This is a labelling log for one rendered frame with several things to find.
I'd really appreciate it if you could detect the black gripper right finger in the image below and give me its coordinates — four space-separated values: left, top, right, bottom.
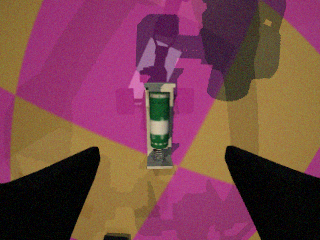
224 145 320 240

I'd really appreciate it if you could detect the dark green battery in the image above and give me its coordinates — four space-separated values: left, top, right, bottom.
149 92 169 148

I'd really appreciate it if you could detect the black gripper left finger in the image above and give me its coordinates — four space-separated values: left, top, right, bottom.
0 147 100 240

